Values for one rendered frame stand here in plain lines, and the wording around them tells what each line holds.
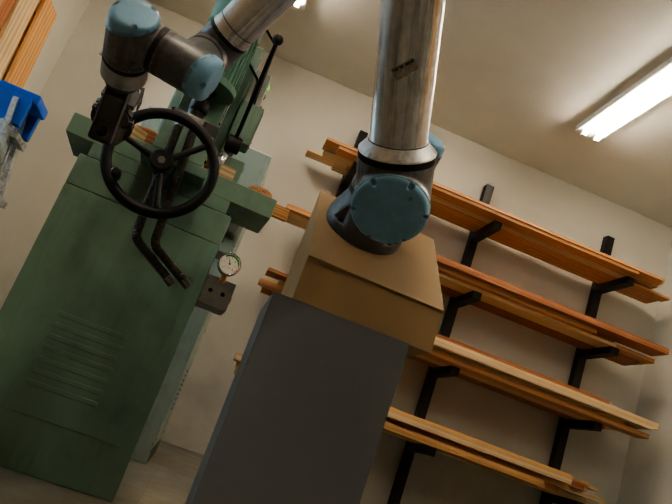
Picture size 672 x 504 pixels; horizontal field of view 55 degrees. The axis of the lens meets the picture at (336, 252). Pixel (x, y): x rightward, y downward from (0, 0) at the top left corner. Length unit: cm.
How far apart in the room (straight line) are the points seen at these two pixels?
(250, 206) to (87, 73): 305
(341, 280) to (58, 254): 81
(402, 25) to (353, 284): 52
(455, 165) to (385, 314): 358
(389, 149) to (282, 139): 343
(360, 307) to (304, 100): 351
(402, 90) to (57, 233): 104
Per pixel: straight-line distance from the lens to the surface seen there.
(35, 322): 182
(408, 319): 137
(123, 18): 128
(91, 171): 188
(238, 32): 136
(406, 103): 118
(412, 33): 115
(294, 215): 399
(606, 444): 509
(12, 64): 400
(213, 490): 129
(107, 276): 181
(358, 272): 136
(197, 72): 126
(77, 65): 484
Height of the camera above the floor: 31
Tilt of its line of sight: 16 degrees up
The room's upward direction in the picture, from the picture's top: 20 degrees clockwise
